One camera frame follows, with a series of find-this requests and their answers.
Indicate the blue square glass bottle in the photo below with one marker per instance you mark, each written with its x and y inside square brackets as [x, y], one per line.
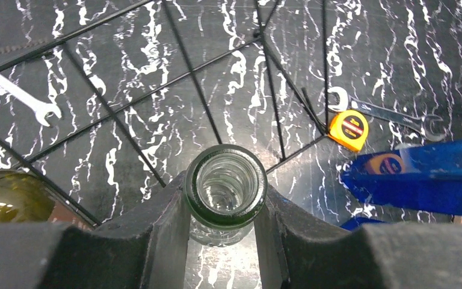
[422, 178]

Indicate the silver wrench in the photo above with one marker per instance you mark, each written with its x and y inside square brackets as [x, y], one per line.
[41, 110]

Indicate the dark green wine bottle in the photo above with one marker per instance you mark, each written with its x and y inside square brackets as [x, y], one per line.
[24, 198]

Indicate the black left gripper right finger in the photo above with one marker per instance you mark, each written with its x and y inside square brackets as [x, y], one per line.
[298, 250]

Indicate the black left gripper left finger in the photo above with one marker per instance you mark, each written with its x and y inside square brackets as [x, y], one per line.
[145, 247]

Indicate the steel combination wrench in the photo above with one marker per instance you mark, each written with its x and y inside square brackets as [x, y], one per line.
[423, 125]

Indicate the black wire wine rack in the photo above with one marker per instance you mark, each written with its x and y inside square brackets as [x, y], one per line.
[144, 86]

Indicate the yellow tape measure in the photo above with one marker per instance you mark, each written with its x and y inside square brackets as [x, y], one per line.
[350, 129]

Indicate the black hex key strip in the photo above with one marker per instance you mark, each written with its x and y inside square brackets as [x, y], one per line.
[31, 44]

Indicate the clear glass bottle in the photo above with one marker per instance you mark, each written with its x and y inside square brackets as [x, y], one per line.
[225, 188]

